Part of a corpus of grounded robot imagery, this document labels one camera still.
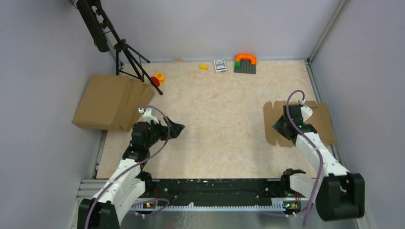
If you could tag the yellow toy block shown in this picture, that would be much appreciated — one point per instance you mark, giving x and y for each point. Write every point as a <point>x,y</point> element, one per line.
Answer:
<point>203,66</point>

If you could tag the stack of folded cardboard boxes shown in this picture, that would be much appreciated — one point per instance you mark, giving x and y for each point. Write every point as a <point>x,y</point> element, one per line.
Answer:
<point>111,102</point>

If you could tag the orange arch toy piece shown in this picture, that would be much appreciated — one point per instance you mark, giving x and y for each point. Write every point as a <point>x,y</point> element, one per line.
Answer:
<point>246,56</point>

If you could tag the yellow round toy disc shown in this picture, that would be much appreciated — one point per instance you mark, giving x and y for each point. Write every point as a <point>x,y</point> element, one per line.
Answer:
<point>160,77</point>

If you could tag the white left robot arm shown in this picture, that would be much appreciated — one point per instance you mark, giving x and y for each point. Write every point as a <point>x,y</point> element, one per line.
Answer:
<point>107,208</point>

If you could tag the aluminium frame rail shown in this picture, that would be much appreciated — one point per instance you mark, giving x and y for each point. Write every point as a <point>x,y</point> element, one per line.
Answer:
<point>145,207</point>

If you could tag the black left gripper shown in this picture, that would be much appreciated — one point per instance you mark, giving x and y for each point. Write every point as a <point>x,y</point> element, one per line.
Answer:
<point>175,129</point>

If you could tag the red round toy disc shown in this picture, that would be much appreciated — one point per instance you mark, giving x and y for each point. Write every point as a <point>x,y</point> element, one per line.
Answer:
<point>155,81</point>

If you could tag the brown cardboard box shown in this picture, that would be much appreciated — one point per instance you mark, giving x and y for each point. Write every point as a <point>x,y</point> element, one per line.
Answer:
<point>320,119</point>

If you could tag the black camera tripod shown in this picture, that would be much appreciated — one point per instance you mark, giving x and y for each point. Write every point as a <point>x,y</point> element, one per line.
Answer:
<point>107,39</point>

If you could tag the grey building baseplate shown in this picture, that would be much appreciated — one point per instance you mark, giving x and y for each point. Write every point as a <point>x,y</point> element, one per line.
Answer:
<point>245,67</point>

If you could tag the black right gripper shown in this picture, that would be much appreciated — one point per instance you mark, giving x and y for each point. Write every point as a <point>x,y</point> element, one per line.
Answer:
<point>278,126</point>

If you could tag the blue playing card deck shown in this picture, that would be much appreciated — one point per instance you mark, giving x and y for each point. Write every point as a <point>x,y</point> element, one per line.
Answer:
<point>220,65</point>

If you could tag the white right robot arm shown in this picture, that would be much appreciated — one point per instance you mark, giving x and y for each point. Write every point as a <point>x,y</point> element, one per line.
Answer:
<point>336,193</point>

